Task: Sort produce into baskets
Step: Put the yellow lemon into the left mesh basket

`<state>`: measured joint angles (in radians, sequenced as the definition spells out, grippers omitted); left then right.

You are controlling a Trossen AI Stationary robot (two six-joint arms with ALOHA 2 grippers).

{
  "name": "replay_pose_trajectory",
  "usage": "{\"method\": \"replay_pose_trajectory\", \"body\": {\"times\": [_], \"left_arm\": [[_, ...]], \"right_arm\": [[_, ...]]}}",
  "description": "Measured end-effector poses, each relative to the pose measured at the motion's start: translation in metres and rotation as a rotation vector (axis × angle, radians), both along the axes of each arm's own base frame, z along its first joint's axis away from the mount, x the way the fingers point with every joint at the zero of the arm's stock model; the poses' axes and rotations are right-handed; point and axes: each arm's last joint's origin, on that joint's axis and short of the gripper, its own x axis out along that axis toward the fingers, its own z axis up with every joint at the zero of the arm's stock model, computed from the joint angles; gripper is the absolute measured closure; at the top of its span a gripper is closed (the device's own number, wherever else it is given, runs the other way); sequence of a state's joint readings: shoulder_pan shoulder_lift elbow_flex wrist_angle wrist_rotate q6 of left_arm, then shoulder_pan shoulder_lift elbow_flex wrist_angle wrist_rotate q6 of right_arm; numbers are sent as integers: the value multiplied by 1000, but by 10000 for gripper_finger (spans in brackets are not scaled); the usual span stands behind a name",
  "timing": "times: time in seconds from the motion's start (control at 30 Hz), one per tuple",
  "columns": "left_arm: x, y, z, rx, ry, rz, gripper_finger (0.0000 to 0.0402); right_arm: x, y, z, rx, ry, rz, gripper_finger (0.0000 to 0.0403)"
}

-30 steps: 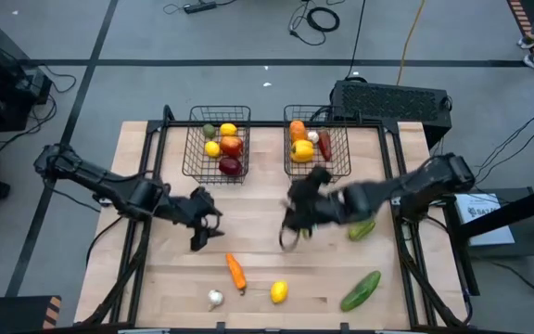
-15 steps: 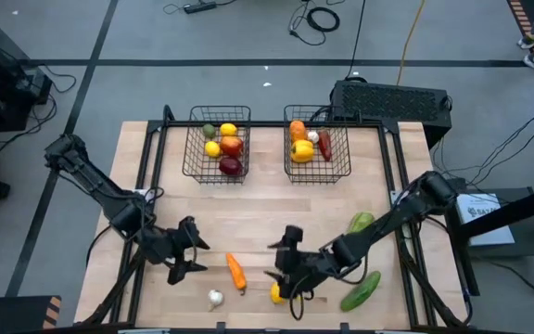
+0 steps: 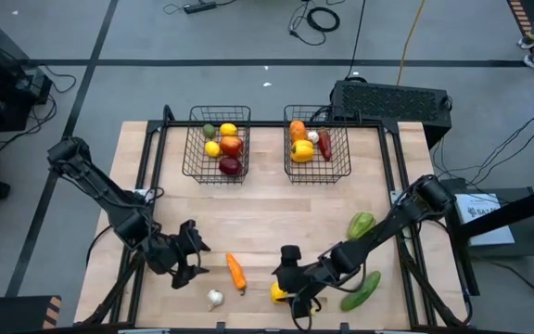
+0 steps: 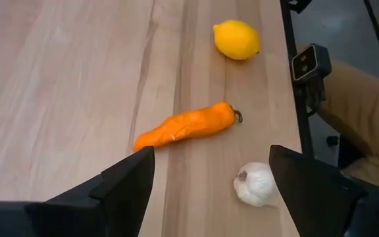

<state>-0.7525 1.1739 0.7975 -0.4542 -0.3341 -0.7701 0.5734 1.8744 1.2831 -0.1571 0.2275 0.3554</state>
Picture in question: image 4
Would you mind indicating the yellow lemon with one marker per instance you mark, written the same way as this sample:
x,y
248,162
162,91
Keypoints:
x,y
237,39

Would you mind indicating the person's leg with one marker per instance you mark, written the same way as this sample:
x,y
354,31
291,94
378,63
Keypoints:
x,y
367,108

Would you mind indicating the black chair base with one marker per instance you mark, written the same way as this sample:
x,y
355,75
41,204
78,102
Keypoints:
x,y
350,154

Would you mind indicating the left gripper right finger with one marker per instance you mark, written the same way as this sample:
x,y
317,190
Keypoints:
x,y
324,204

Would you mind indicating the black table-level camera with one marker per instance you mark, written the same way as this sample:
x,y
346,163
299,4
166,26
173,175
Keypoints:
x,y
309,62

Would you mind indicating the black metal table frame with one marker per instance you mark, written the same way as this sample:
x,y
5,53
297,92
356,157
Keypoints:
x,y
288,26

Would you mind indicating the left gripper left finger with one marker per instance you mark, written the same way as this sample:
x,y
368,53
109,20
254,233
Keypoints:
x,y
77,217

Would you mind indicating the white garlic bulb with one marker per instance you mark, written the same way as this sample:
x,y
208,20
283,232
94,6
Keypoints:
x,y
253,184

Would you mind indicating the orange chili pepper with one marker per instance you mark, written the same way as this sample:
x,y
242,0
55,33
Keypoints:
x,y
189,125

